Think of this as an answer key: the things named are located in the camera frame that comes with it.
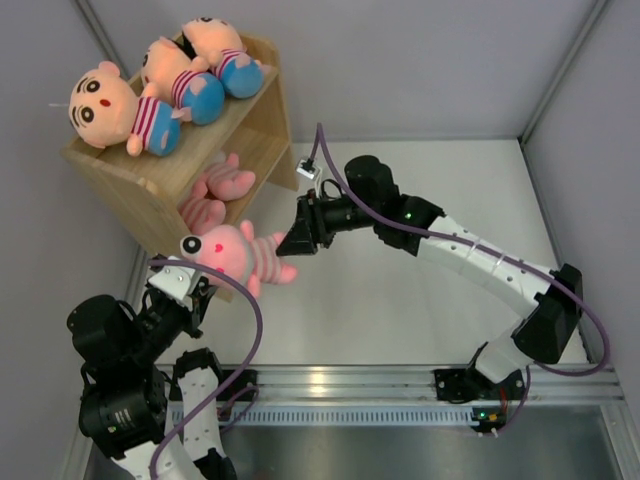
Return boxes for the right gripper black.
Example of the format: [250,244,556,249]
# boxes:
[277,191,379,259]

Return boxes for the pink striped plush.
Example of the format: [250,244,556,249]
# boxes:
[178,182,226,235]
[198,151,256,201]
[180,220,298,298]

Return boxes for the boy plush doll blue pants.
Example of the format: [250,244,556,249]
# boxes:
[140,37,226,125]

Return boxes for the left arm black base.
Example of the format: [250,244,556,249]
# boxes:
[217,369,258,402]

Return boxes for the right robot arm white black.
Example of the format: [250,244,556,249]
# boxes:
[276,155,582,397]

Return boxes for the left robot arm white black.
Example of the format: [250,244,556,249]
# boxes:
[67,280,242,479]

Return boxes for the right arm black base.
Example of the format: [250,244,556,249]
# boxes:
[433,367,525,404]

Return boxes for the wooden two-tier shelf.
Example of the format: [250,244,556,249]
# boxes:
[61,32,298,256]

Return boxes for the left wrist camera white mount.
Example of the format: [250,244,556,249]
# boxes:
[147,255,201,304]

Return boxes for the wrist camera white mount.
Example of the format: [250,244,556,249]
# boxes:
[147,255,201,304]
[296,157,322,181]

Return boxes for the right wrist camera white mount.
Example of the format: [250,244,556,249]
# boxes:
[296,157,322,181]

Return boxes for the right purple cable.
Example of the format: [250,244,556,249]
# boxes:
[309,122,614,436]

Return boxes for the white slotted cable duct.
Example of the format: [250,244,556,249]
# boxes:
[220,404,479,427]

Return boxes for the aluminium mounting rail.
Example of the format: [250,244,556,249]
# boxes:
[79,364,625,402]

